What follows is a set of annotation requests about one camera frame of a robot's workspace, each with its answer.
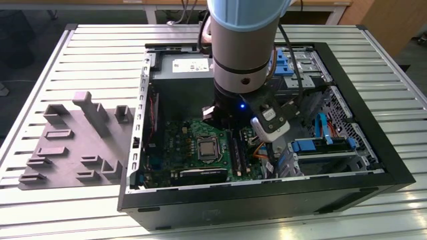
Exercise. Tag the grey stand foot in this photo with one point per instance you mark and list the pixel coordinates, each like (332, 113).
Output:
(3, 90)

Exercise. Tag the black graphics card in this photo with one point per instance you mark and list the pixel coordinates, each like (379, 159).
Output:
(200, 176)

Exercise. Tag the black RAM slot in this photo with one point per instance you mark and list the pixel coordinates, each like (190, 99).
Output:
(231, 155)

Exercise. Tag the wood-topped white desk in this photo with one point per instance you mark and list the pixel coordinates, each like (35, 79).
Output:
(320, 7)

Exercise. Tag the black PC case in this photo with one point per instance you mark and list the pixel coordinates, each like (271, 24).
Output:
(234, 207)

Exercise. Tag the green motherboard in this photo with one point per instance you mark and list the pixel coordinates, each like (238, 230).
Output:
(176, 160)

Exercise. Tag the metal disk bay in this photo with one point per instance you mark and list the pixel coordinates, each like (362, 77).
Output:
(334, 155)

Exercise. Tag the grey power supply unit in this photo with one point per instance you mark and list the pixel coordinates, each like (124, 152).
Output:
(176, 95)

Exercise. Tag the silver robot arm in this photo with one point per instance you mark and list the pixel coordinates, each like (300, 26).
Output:
(240, 50)

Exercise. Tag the silver CPU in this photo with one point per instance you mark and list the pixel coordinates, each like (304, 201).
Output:
(207, 149)

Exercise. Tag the hard disk in blue carrier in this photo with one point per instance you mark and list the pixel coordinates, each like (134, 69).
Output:
(303, 145)

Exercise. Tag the blue board connector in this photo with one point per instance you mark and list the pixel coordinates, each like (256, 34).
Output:
(155, 162)

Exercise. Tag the blue drive latch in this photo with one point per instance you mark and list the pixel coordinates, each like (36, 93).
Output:
(283, 71)

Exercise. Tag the grey parts rack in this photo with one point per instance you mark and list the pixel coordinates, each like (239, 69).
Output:
(83, 152)

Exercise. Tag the black camera bracket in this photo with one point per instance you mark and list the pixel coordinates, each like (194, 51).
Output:
(260, 100)

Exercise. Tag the wooden cabinet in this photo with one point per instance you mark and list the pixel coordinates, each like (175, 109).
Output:
(394, 25)

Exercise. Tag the CPU socket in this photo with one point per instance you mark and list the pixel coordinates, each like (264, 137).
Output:
(208, 159)

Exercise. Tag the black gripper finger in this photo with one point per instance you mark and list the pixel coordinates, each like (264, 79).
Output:
(210, 115)

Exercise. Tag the metal drive cage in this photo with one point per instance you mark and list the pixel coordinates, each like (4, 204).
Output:
(314, 75)

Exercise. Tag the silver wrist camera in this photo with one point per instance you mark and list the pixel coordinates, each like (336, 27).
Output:
(271, 136)

